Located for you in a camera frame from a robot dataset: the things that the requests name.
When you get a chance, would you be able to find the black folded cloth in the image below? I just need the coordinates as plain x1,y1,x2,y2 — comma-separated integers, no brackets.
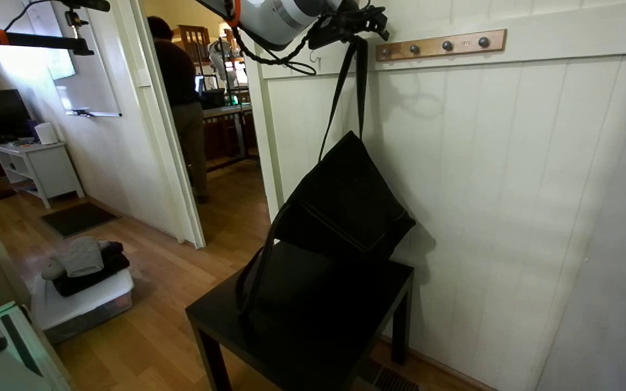
49,239,133,298

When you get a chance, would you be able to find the black square side table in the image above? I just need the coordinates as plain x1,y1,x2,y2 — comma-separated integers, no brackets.
185,245,417,391

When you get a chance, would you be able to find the black stitched tote bag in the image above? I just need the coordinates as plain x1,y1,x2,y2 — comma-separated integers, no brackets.
234,32,420,330

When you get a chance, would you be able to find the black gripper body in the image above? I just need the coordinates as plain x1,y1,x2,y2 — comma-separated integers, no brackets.
309,0,374,46

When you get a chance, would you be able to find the white storage bin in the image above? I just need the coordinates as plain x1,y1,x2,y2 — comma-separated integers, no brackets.
25,264,137,342

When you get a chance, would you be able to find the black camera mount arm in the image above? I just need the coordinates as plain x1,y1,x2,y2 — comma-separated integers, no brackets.
0,25,97,59

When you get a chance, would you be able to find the black stereo camera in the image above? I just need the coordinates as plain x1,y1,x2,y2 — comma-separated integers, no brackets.
57,0,113,12

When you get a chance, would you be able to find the black monitor screen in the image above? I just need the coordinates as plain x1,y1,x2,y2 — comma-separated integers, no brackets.
0,87,36,148

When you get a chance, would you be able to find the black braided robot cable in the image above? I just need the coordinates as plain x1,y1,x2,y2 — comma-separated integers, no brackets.
227,18,321,78

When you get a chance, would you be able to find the small white cabinet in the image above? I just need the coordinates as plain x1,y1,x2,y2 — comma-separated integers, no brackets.
0,136,87,210

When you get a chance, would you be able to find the wooden peg rack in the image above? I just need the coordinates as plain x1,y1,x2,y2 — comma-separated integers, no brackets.
374,29,509,64

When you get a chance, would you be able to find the grey folded cloth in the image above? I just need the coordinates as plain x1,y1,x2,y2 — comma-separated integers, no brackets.
40,235,107,283

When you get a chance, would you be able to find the dark wooden counter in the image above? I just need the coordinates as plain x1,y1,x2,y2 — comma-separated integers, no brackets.
199,99,253,166

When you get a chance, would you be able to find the dark floor mat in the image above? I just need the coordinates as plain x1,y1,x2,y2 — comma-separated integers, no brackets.
39,199,118,239

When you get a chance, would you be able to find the small white box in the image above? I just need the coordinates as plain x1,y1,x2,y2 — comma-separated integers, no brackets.
32,120,62,145

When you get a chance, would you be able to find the orange cable tie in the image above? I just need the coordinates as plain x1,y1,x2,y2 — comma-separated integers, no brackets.
226,0,245,25

